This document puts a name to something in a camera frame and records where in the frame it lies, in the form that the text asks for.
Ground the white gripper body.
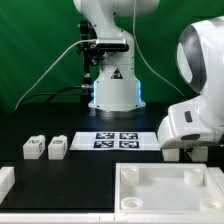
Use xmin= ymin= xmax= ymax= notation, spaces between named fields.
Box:
xmin=157 ymin=98 xmax=224 ymax=149

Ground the white square table top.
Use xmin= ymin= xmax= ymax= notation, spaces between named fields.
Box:
xmin=114 ymin=163 xmax=224 ymax=214

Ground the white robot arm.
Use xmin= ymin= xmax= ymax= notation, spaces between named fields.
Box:
xmin=73 ymin=0 xmax=224 ymax=149

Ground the white sheet with AprilTags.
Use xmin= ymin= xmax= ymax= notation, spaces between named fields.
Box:
xmin=70 ymin=132 xmax=160 ymax=151

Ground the white front edge strip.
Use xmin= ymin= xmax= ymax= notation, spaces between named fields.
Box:
xmin=0 ymin=213 xmax=224 ymax=224

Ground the white obstacle block left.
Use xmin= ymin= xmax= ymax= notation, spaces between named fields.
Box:
xmin=0 ymin=167 xmax=15 ymax=204

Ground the black base cable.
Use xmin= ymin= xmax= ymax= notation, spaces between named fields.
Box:
xmin=20 ymin=84 xmax=94 ymax=105

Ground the black camera stand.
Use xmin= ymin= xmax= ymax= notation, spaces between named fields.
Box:
xmin=77 ymin=21 xmax=104 ymax=104

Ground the grey camera cable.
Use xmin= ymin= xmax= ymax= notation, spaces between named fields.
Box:
xmin=14 ymin=39 xmax=98 ymax=111

